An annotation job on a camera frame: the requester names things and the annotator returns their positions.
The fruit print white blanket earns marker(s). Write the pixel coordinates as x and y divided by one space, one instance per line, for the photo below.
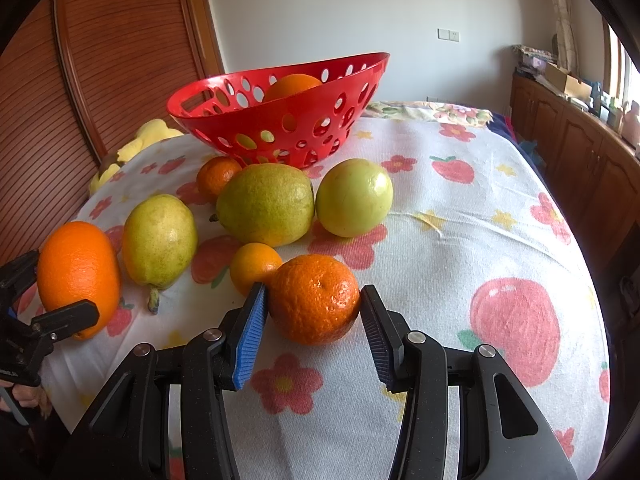
450 240

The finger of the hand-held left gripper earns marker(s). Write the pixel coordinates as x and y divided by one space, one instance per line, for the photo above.
65 317
19 271

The white wall switch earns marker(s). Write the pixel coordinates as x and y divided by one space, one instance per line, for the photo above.
448 34

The large green pear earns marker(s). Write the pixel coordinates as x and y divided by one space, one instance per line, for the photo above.
265 205

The person's left hand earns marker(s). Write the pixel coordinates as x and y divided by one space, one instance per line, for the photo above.
34 401

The small mandarin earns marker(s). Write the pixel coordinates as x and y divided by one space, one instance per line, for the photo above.
252 265

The wooden cabinet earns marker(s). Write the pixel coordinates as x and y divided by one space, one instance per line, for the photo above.
575 150

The yellow plush toy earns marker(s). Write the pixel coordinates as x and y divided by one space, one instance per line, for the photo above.
155 132

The cardboard box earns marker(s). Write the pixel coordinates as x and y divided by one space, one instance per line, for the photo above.
565 80

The large orange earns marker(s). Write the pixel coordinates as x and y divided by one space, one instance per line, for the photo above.
292 87
80 275

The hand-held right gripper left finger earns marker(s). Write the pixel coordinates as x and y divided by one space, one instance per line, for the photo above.
252 330

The green apple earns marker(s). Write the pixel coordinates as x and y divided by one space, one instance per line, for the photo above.
354 197

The window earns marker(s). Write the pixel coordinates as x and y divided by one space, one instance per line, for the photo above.
617 60

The blue bed cover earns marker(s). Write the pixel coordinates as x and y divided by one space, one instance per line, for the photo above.
520 147

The red perforated plastic basket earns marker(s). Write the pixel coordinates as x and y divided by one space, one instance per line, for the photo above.
225 125

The wooden wardrobe door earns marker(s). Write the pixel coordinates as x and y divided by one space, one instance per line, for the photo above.
125 50

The medium mandarin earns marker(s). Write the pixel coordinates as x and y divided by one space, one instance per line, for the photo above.
217 176

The floral bed sheet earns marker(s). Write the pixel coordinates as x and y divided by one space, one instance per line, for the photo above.
440 110

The large bumpy mandarin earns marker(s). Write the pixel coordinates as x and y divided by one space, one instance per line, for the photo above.
315 300

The floral cloth bundle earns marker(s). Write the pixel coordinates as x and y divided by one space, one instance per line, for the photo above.
535 54

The yellow-green pear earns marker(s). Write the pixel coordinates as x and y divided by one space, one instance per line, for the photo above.
160 242

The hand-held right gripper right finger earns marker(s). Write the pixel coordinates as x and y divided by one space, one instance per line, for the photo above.
377 340

